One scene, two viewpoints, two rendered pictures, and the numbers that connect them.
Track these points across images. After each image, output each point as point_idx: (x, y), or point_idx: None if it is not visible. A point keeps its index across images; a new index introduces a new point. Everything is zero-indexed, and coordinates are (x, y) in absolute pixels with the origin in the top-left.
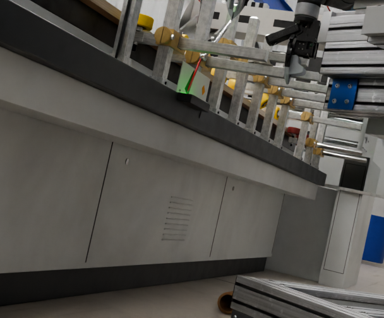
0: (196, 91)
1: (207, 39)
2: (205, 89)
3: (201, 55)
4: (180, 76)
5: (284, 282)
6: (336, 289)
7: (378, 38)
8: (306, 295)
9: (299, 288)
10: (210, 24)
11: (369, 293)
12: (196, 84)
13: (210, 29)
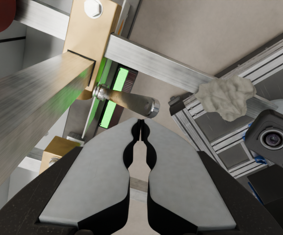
0: (111, 60)
1: (84, 73)
2: (123, 17)
3: (96, 97)
4: (89, 124)
5: (198, 106)
6: (242, 76)
7: None
8: (198, 137)
9: (204, 113)
10: (68, 92)
11: (274, 57)
12: (108, 65)
13: (76, 78)
